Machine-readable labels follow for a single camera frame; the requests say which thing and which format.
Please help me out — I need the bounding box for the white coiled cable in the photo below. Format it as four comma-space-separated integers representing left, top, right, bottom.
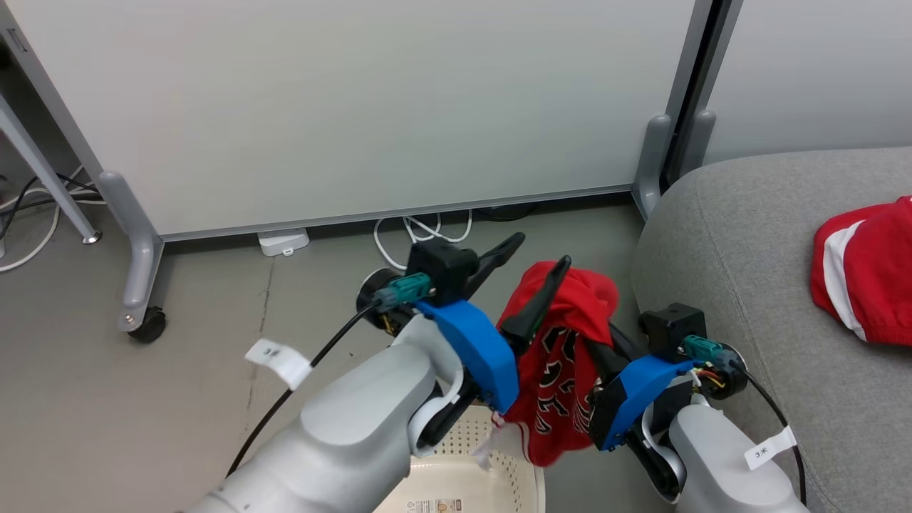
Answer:
374, 210, 475, 271

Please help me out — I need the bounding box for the grey fabric sofa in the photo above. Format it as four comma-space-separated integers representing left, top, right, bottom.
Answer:
631, 146, 912, 513

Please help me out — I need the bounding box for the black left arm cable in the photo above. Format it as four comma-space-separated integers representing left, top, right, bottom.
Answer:
227, 303, 382, 478

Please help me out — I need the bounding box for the black caster wheel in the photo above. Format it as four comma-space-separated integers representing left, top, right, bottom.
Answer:
128, 306, 168, 344

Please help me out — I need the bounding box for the white cable label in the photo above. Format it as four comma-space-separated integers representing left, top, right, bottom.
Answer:
745, 426, 797, 471
244, 338, 313, 390

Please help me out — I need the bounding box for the green right cable connector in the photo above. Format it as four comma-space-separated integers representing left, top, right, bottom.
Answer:
682, 335, 724, 366

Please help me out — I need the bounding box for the red knit garment white trim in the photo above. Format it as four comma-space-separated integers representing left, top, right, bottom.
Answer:
810, 196, 912, 346

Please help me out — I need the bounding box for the grey partition foot with caster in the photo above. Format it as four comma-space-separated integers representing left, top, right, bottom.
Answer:
98, 171, 166, 332

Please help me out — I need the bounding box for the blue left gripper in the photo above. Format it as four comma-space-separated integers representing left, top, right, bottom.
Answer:
417, 233, 572, 415

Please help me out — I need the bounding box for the white left cable label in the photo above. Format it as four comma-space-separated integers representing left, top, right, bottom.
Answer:
244, 338, 313, 390

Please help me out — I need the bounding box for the white floor cable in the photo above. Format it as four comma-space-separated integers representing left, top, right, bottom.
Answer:
0, 167, 104, 275

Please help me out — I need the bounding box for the white power adapter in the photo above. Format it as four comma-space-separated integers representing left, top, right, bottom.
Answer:
258, 228, 311, 257

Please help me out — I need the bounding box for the green left cable connector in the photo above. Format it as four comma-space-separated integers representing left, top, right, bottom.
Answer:
374, 273, 435, 314

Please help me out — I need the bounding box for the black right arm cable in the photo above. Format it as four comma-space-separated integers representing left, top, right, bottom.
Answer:
727, 360, 807, 507

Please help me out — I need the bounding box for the white right cable label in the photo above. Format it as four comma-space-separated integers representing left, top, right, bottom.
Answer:
745, 426, 797, 471

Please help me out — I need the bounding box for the wide white partition panel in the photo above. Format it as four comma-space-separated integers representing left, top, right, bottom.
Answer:
0, 0, 713, 243

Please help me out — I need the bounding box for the black floor cable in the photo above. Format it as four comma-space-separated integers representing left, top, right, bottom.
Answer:
0, 171, 100, 239

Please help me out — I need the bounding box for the green cable connector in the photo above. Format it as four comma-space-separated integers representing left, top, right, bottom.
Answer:
682, 335, 724, 366
374, 273, 435, 314

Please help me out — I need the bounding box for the grey metal table leg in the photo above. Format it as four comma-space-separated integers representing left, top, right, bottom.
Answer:
0, 93, 102, 245

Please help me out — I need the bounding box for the narrow white partition panel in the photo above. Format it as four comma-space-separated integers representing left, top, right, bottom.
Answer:
666, 0, 912, 172

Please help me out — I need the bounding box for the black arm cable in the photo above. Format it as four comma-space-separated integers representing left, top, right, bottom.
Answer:
727, 360, 807, 507
227, 303, 382, 478

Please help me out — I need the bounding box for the white perforated laundry basket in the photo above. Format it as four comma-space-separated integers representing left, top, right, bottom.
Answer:
374, 403, 546, 513

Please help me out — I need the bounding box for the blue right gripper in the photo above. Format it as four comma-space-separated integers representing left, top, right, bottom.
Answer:
586, 324, 695, 451

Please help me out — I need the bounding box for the red jersey with black lettering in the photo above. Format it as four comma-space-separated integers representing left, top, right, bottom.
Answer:
492, 260, 621, 467

